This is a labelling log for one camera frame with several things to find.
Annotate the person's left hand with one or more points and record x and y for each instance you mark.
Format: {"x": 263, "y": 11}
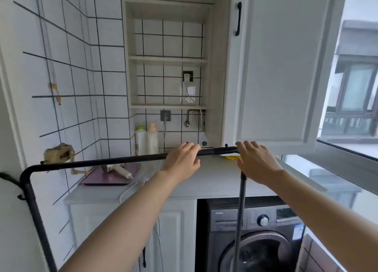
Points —
{"x": 180, "y": 165}

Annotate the black metal clothes rack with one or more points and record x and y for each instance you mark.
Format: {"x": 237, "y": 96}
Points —
{"x": 88, "y": 163}

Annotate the white lower cabinet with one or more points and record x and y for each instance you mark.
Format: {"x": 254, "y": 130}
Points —
{"x": 88, "y": 221}

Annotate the grey wall socket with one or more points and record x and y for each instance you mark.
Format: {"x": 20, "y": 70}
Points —
{"x": 165, "y": 115}

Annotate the grey window frame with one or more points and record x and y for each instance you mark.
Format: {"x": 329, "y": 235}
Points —
{"x": 345, "y": 159}

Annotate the person's right hand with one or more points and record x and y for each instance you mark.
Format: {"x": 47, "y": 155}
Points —
{"x": 260, "y": 168}

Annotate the grey front-load washing machine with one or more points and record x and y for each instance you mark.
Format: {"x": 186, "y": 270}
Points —
{"x": 265, "y": 239}

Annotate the person's right middle finger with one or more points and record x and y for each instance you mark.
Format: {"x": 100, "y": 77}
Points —
{"x": 249, "y": 148}

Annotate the white bottle with green cap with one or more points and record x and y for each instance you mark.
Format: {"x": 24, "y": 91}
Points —
{"x": 141, "y": 142}

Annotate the white bottle with orange cap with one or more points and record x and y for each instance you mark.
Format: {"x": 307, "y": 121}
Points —
{"x": 152, "y": 140}

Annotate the beige clothesline hand crank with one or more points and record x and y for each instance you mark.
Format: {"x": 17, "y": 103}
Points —
{"x": 59, "y": 153}

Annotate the person's left middle finger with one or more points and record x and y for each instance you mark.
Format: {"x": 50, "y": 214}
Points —
{"x": 189, "y": 149}

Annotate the yellow cloth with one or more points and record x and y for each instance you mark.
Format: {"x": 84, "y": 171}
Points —
{"x": 231, "y": 157}

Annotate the building outside window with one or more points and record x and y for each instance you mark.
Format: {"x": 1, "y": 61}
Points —
{"x": 354, "y": 85}

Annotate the white open wall shelf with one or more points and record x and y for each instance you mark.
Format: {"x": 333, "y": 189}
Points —
{"x": 168, "y": 60}

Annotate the person's left forearm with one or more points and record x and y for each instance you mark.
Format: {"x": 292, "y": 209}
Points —
{"x": 124, "y": 224}

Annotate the person's right little finger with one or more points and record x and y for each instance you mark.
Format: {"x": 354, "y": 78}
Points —
{"x": 263, "y": 153}

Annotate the person's right thumb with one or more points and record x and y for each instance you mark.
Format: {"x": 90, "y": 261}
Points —
{"x": 241, "y": 166}

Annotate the person's left little finger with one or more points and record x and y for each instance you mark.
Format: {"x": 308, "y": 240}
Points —
{"x": 172, "y": 155}

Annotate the white hair dryer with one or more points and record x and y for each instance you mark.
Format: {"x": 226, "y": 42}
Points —
{"x": 119, "y": 170}

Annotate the person's right forearm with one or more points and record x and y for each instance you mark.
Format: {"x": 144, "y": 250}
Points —
{"x": 327, "y": 221}

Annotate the purple bathroom scale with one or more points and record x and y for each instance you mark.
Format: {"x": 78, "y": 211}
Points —
{"x": 97, "y": 178}

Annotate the metal wall faucet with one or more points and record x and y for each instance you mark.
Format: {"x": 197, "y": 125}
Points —
{"x": 187, "y": 122}

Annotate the person's left thumb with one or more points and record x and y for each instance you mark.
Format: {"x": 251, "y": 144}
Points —
{"x": 197, "y": 163}

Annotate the white upper cabinet door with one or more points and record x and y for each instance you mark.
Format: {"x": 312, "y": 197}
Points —
{"x": 280, "y": 68}

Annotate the white power adapter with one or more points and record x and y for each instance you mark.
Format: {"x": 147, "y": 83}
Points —
{"x": 191, "y": 90}

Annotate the black socket with white plug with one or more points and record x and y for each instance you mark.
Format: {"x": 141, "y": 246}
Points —
{"x": 187, "y": 76}

